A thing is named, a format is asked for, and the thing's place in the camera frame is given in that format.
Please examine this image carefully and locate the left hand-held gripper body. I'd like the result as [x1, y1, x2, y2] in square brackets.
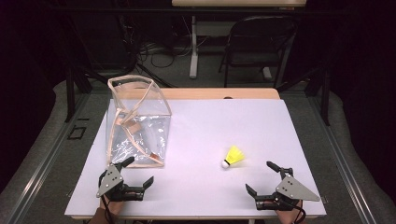
[95, 163, 146, 203]

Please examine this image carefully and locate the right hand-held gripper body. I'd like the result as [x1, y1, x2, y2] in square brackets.
[255, 167, 321, 211]

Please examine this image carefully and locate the clear bag with beige trim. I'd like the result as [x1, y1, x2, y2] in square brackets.
[106, 74, 173, 169]

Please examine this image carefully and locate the yellow shuttlecock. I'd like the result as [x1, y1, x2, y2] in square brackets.
[220, 145, 247, 170]

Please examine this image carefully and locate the person's left hand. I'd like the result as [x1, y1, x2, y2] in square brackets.
[100, 195, 125, 216]

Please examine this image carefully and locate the person's right hand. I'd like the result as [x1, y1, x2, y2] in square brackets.
[275, 201, 304, 224]

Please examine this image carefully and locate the black metal stand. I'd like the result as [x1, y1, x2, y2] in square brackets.
[64, 60, 92, 123]
[306, 66, 332, 127]

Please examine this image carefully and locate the black folding chair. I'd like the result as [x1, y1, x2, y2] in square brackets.
[219, 15, 298, 89]

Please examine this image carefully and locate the table with white legs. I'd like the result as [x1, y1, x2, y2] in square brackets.
[171, 0, 308, 79]

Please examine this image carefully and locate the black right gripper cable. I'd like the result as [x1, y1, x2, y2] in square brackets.
[290, 200, 308, 224]

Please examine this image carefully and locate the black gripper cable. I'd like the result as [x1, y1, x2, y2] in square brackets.
[98, 170, 114, 224]
[290, 200, 308, 224]

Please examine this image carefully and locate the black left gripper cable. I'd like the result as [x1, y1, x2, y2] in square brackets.
[98, 170, 114, 224]

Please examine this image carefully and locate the black floor outlet frame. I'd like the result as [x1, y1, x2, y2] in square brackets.
[67, 124, 88, 141]

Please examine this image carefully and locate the bundle of floor cables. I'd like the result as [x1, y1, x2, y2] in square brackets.
[136, 34, 195, 69]

